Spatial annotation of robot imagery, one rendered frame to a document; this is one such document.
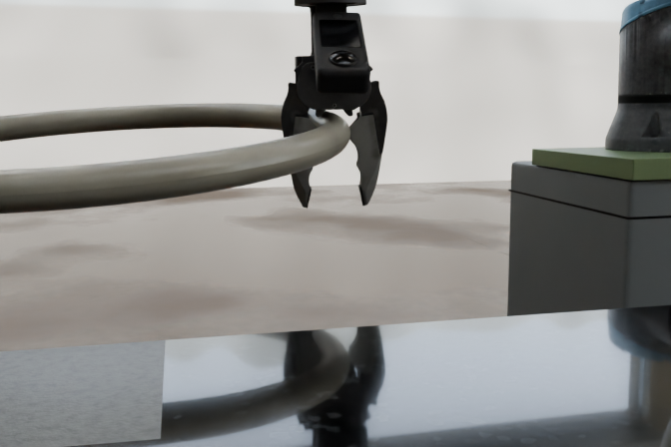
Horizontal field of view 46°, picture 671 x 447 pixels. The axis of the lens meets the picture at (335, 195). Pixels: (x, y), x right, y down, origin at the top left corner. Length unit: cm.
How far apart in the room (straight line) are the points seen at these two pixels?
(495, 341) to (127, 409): 22
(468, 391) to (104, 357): 21
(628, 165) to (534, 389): 90
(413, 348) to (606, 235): 91
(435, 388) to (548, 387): 6
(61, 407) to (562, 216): 117
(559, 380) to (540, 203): 111
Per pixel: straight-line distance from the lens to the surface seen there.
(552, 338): 51
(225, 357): 46
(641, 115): 150
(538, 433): 37
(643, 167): 130
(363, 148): 78
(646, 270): 135
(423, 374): 44
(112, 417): 39
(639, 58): 151
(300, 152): 63
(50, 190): 56
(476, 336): 51
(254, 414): 39
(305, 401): 40
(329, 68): 68
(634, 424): 40
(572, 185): 144
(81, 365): 47
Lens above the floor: 97
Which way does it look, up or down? 7 degrees down
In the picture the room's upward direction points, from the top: straight up
